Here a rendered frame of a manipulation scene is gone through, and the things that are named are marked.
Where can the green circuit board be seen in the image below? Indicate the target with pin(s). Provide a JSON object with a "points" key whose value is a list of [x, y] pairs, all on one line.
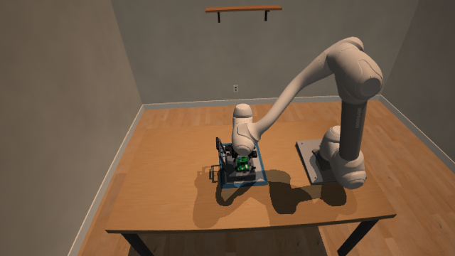
{"points": [[242, 163]]}

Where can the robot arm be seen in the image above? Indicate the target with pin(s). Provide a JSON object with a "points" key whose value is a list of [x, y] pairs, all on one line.
{"points": [[357, 77]]}

